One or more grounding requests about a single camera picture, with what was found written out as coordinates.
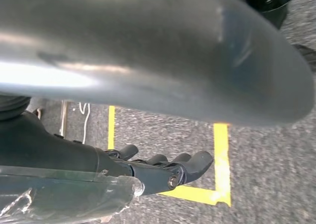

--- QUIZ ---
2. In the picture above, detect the black robot body part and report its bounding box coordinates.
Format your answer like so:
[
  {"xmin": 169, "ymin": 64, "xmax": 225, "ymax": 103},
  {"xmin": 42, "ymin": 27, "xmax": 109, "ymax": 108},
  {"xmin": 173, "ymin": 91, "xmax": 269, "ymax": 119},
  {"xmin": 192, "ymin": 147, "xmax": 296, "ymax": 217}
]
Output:
[{"xmin": 222, "ymin": 0, "xmax": 302, "ymax": 30}]

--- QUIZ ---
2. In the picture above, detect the yellow floor tape outline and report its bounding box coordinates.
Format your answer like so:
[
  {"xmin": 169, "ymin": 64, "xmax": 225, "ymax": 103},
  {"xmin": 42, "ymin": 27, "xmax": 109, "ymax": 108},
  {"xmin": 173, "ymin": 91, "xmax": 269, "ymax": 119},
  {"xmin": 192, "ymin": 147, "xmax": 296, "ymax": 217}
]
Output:
[{"xmin": 107, "ymin": 105, "xmax": 232, "ymax": 207}]

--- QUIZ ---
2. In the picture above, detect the chrome metal bar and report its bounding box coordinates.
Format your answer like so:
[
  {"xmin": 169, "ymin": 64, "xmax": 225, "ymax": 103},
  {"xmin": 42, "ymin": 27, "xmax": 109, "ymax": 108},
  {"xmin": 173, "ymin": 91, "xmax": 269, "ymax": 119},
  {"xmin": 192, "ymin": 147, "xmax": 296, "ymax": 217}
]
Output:
[{"xmin": 59, "ymin": 100, "xmax": 69, "ymax": 138}]

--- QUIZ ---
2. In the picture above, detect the clear plastic wrist cover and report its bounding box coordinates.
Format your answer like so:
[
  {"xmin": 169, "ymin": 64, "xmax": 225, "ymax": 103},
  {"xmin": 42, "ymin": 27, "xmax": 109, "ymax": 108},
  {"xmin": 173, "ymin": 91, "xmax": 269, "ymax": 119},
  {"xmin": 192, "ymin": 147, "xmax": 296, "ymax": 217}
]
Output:
[{"xmin": 0, "ymin": 165, "xmax": 145, "ymax": 224}]

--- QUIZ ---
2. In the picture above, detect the white looped cable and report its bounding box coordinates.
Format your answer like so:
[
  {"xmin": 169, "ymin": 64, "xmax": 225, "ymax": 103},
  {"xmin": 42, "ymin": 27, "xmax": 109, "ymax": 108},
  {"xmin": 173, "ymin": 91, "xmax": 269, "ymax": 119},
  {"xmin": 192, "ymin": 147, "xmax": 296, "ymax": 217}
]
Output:
[{"xmin": 79, "ymin": 102, "xmax": 91, "ymax": 145}]

